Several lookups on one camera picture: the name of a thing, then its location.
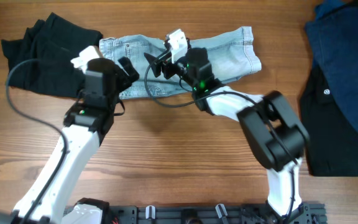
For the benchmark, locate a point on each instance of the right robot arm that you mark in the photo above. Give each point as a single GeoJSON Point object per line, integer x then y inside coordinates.
{"type": "Point", "coordinates": [274, 133]}

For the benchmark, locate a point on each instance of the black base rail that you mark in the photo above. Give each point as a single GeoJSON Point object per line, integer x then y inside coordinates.
{"type": "Point", "coordinates": [306, 213]}

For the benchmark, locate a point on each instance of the light blue denim shorts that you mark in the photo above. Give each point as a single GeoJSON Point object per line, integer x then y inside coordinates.
{"type": "Point", "coordinates": [231, 55]}

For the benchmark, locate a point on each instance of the dark navy denim garment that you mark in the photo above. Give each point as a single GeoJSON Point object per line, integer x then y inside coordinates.
{"type": "Point", "coordinates": [333, 38]}

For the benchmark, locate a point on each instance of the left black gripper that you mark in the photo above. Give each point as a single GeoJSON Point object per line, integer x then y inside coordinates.
{"type": "Point", "coordinates": [125, 81]}

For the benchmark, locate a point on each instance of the folded black garment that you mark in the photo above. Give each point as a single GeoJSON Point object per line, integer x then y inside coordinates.
{"type": "Point", "coordinates": [53, 42]}

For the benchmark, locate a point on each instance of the black garment with logo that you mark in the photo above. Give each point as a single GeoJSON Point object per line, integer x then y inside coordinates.
{"type": "Point", "coordinates": [333, 151]}

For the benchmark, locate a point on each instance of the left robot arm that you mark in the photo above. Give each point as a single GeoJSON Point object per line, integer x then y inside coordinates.
{"type": "Point", "coordinates": [84, 127]}

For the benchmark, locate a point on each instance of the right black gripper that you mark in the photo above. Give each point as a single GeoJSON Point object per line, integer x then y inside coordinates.
{"type": "Point", "coordinates": [156, 64]}

